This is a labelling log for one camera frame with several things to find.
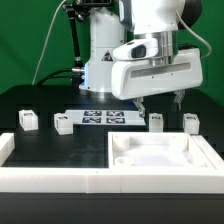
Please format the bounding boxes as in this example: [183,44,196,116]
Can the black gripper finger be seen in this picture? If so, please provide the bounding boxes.
[133,97,145,118]
[174,90,185,111]

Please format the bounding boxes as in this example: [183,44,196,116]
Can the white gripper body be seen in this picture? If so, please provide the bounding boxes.
[111,38,203,100]

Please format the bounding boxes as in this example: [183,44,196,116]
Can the white square tabletop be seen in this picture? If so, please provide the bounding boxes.
[108,132,215,169]

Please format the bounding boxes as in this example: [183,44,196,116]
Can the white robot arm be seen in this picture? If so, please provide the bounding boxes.
[79,0,203,116]

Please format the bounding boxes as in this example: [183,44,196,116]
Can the white plate with AprilTags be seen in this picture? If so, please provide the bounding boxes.
[65,110,145,126]

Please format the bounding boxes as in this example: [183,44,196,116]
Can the white U-shaped obstacle fence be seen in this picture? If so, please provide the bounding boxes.
[0,133,224,194]

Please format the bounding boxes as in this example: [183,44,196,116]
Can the black cable bundle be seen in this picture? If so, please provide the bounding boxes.
[35,67,84,87]

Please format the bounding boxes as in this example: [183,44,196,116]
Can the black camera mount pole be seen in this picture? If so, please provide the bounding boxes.
[63,3,84,87]

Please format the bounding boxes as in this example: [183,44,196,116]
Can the grey cable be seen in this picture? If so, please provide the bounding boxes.
[31,0,68,86]

